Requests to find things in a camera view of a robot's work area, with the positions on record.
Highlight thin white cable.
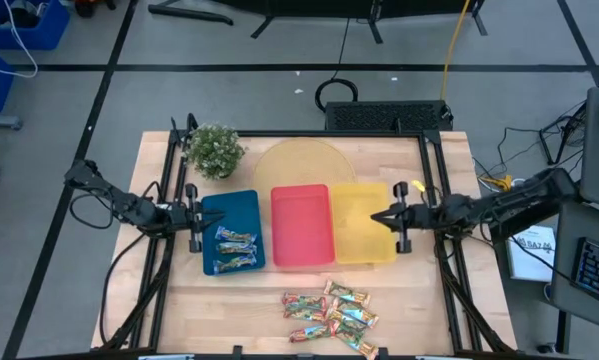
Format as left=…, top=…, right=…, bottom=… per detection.
left=0, top=0, right=39, bottom=80

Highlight black aluminium table frame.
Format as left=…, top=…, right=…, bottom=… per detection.
left=98, top=113, right=519, bottom=357

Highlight black and orange device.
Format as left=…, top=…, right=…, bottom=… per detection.
left=73, top=0, right=118, bottom=19

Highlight grey desk with keyboard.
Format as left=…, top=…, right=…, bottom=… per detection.
left=550, top=199, right=599, bottom=334

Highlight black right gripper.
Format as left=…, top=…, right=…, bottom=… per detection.
left=370, top=180, right=443, bottom=255

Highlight black arm base cable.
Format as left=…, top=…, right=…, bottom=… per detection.
left=98, top=232, right=149, bottom=346

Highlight yellow power plug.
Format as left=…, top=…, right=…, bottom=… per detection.
left=480, top=174, right=514, bottom=194

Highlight black tripod stand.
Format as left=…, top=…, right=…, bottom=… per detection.
left=538, top=102, right=588, bottom=166

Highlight blue plastic bin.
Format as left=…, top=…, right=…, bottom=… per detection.
left=200, top=188, right=267, bottom=277

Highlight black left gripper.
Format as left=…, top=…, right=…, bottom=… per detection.
left=170, top=182, right=226, bottom=254

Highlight round woven yellow placemat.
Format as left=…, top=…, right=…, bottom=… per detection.
left=248, top=138, right=359, bottom=201

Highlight red wrapper granola bar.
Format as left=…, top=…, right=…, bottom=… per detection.
left=281, top=292, right=329, bottom=310
left=282, top=305, right=328, bottom=323
left=287, top=323, right=334, bottom=344

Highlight blue wrapper granola bar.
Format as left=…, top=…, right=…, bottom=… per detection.
left=216, top=241, right=259, bottom=255
left=214, top=225, right=258, bottom=245
left=212, top=253, right=258, bottom=275

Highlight orange wrapper granola bar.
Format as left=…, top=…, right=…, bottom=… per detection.
left=327, top=313, right=369, bottom=339
left=331, top=297, right=380, bottom=330
left=336, top=332, right=380, bottom=360
left=322, top=278, right=372, bottom=307

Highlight coiled black cable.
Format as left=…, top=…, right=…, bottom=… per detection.
left=314, top=17, right=359, bottom=114

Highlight large blue storage crate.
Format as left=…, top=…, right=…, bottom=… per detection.
left=0, top=0, right=72, bottom=51

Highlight red plastic bin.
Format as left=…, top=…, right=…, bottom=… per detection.
left=270, top=183, right=337, bottom=268

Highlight white paper sign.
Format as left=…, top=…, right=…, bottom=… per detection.
left=506, top=224, right=558, bottom=284

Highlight black computer case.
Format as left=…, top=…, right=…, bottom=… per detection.
left=323, top=99, right=454, bottom=133

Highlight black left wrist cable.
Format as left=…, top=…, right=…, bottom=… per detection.
left=67, top=179, right=164, bottom=231

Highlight yellow extension cable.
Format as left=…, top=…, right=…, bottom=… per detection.
left=439, top=0, right=473, bottom=101

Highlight black backdrop panel with stand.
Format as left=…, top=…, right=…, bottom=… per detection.
left=147, top=0, right=489, bottom=45

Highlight yellow plastic bin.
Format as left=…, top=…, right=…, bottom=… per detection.
left=330, top=181, right=398, bottom=265

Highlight small potted green plant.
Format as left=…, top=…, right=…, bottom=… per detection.
left=182, top=123, right=248, bottom=181

